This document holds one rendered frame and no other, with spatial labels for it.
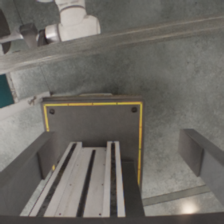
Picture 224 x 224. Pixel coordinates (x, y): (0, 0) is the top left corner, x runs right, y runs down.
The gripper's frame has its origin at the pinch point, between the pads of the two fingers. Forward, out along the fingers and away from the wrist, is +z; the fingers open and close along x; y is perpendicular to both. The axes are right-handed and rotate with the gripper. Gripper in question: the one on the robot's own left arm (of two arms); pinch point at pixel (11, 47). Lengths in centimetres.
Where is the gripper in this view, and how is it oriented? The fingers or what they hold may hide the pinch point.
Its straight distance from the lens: 81.3
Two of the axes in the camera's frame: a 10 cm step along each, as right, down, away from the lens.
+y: -1.1, -8.2, 5.6
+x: -1.3, -5.4, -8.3
